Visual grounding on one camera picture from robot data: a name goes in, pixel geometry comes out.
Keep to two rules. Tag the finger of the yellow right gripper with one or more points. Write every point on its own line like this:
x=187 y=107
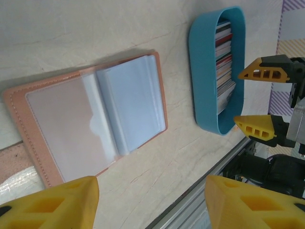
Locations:
x=259 y=127
x=264 y=71

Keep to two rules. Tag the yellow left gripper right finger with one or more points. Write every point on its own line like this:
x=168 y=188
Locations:
x=250 y=210

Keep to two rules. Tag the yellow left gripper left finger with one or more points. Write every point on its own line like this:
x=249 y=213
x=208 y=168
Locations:
x=47 y=210

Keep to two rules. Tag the dark red card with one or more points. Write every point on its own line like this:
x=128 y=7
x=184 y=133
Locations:
x=224 y=37

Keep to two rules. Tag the blue oval card tray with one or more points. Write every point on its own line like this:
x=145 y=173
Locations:
x=202 y=71

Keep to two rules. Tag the aluminium mounting rail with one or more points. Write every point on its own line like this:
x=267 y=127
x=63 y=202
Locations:
x=190 y=202

